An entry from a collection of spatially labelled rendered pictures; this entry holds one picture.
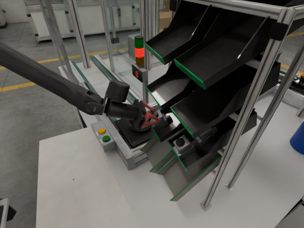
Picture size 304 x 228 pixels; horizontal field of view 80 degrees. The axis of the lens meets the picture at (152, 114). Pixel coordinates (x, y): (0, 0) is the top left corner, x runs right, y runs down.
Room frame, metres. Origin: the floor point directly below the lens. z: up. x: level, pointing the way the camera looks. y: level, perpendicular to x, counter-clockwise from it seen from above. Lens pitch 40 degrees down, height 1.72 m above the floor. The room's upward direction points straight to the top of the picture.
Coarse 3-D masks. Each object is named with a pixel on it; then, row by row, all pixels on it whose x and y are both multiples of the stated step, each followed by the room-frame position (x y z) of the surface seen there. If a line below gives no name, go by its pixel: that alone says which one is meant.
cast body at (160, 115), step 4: (152, 112) 0.55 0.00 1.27; (156, 112) 0.55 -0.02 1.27; (160, 112) 0.55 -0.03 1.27; (156, 116) 0.53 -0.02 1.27; (160, 116) 0.53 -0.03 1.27; (164, 116) 0.55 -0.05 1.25; (168, 116) 0.56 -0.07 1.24; (152, 120) 0.52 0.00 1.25; (160, 120) 0.53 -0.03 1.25; (164, 120) 0.53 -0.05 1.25; (168, 120) 0.56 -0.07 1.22; (152, 124) 0.53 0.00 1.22; (156, 124) 0.52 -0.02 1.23; (160, 124) 0.53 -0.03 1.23; (164, 124) 0.53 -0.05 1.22; (156, 128) 0.52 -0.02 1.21
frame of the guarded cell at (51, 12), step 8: (48, 0) 1.37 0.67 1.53; (48, 8) 1.37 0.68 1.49; (56, 24) 1.37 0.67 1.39; (56, 32) 1.37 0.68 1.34; (56, 48) 1.79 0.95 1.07; (64, 48) 1.38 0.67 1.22; (64, 56) 1.37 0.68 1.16; (104, 56) 2.05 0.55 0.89; (152, 64) 1.82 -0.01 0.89; (160, 64) 1.86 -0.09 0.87; (64, 72) 1.67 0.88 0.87; (72, 80) 1.37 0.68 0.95
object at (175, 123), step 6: (168, 108) 0.62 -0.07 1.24; (168, 114) 0.59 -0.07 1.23; (174, 120) 0.55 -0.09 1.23; (168, 126) 0.53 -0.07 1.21; (174, 126) 0.52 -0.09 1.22; (180, 126) 0.50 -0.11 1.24; (156, 132) 0.52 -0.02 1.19; (162, 132) 0.51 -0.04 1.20; (168, 132) 0.50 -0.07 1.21; (174, 132) 0.49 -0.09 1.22; (162, 138) 0.47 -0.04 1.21
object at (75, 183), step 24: (48, 144) 0.74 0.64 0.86; (72, 144) 0.74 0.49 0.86; (96, 144) 0.74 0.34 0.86; (48, 168) 0.57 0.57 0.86; (72, 168) 0.57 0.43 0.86; (96, 168) 0.57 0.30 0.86; (48, 192) 0.43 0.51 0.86; (72, 192) 0.43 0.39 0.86; (96, 192) 0.43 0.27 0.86; (120, 192) 0.43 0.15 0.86; (48, 216) 0.32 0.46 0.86; (72, 216) 0.32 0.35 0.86; (96, 216) 0.32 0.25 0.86; (120, 216) 0.32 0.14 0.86
